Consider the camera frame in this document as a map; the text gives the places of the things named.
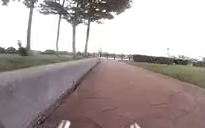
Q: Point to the dark hedge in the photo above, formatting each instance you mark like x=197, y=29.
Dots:
x=156, y=60

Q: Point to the grass strip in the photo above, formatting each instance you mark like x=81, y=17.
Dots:
x=20, y=61

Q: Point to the grey concrete barrier wall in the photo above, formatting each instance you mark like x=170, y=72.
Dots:
x=30, y=90

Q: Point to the row of trees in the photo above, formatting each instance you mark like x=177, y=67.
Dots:
x=76, y=16

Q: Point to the grass verge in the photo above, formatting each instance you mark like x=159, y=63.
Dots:
x=186, y=73

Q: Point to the red paved path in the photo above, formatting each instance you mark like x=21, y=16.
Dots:
x=130, y=96

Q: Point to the robot's own part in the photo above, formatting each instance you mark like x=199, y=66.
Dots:
x=134, y=125
x=64, y=124

